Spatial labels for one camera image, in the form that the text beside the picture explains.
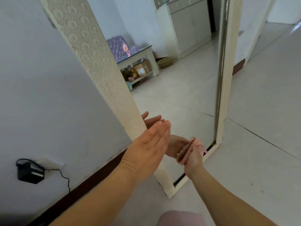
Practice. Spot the brown cardboard box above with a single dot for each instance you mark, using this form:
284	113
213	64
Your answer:
142	68

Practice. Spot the white glass top coffee table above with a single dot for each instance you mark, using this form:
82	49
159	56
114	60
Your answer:
151	58

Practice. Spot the black power adapter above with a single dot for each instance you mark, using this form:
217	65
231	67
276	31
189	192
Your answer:
29	172

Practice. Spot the dark brown baseboard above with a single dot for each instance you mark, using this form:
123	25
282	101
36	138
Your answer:
89	180

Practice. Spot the brown wiping cloth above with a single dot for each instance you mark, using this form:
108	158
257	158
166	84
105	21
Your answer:
184	152

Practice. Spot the person's right fingers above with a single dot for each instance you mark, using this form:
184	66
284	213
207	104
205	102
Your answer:
199	147

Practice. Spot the person's left forearm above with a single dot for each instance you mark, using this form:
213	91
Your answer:
105	195

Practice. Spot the white framed floor mirror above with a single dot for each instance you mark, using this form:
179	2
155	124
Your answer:
94	56

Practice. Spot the white wall socket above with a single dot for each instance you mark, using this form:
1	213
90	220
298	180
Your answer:
51	163

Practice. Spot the pink toy figure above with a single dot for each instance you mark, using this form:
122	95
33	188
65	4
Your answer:
126	49

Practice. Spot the pink clothing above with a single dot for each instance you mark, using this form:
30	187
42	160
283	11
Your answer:
182	218

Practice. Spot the person's left fingers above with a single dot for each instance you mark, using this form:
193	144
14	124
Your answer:
160	134

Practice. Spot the purple patterned blanket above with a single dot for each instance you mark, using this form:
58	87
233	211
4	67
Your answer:
116	45

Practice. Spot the green plastic basin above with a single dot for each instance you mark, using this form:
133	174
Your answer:
164	62

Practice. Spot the person's right forearm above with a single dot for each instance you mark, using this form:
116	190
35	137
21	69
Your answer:
225	200

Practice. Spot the person's left hand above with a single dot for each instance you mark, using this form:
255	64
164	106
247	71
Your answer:
145	150

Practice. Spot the grey white cabinet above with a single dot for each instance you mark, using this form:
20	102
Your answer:
188	25

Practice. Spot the person's right hand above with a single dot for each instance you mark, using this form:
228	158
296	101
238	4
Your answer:
194	161

